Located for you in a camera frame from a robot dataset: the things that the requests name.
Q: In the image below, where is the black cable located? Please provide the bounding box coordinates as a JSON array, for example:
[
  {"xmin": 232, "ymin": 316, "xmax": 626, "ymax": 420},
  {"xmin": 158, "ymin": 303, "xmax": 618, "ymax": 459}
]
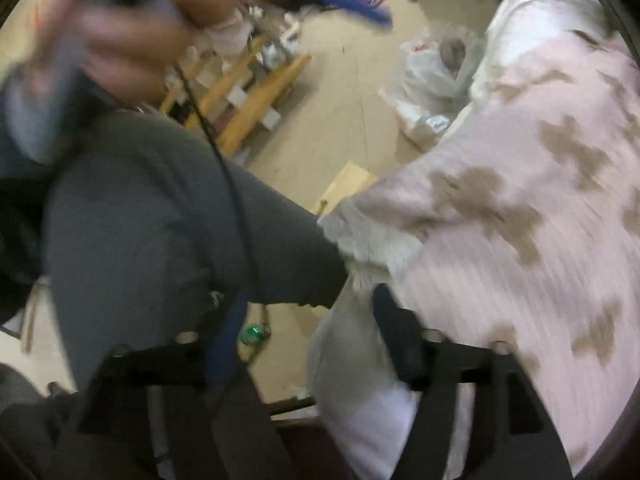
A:
[{"xmin": 167, "ymin": 62, "xmax": 261, "ymax": 306}]

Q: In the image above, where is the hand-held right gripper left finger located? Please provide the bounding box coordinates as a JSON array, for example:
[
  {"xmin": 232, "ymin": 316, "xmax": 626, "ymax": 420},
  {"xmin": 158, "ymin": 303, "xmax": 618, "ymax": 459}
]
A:
[{"xmin": 50, "ymin": 296, "xmax": 301, "ymax": 480}]

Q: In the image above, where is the white pillow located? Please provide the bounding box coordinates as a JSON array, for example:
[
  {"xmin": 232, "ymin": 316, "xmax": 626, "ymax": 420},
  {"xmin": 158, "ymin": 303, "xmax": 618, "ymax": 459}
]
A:
[{"xmin": 306, "ymin": 287, "xmax": 476, "ymax": 480}]

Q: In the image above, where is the small green item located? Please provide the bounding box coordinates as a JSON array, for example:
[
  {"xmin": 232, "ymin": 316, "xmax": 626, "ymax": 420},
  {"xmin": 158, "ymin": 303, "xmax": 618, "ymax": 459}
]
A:
[{"xmin": 240, "ymin": 324, "xmax": 271, "ymax": 348}]

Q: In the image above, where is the person's left hand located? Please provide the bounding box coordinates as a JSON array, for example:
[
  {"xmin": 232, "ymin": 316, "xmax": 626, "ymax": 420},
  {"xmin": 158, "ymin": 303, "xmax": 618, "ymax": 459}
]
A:
[{"xmin": 44, "ymin": 0, "xmax": 242, "ymax": 103}]

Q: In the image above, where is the cardboard sheet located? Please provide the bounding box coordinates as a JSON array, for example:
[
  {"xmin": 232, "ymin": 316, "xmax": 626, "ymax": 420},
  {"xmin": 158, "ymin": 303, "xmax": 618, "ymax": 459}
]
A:
[{"xmin": 310, "ymin": 160, "xmax": 381, "ymax": 216}]

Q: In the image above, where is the pink blanket with brown print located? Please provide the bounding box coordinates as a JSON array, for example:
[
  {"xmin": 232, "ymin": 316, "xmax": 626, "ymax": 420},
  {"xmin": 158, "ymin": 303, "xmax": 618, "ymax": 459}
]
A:
[{"xmin": 317, "ymin": 27, "xmax": 640, "ymax": 476}]

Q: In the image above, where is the person's leg in grey pants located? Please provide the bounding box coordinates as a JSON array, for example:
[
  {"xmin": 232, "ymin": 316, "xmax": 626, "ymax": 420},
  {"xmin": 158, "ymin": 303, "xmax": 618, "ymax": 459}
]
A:
[{"xmin": 42, "ymin": 110, "xmax": 348, "ymax": 396}]

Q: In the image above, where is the white bedding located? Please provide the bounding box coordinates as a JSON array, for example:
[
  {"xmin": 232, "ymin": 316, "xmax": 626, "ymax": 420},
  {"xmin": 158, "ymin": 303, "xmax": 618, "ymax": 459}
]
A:
[{"xmin": 470, "ymin": 0, "xmax": 618, "ymax": 106}]

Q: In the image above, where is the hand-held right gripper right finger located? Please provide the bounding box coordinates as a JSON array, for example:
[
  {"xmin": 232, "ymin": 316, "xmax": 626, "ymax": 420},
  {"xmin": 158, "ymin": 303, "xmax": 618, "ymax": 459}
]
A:
[{"xmin": 371, "ymin": 284, "xmax": 574, "ymax": 480}]

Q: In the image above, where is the wooden rack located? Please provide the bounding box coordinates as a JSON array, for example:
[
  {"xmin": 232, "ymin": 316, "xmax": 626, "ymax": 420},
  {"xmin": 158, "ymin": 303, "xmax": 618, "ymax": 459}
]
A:
[{"xmin": 160, "ymin": 35, "xmax": 313, "ymax": 158}]

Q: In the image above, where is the white plastic bag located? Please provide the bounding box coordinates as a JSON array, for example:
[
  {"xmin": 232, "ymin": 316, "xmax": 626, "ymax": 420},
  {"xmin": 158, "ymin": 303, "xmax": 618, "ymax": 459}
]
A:
[{"xmin": 380, "ymin": 25, "xmax": 488, "ymax": 148}]

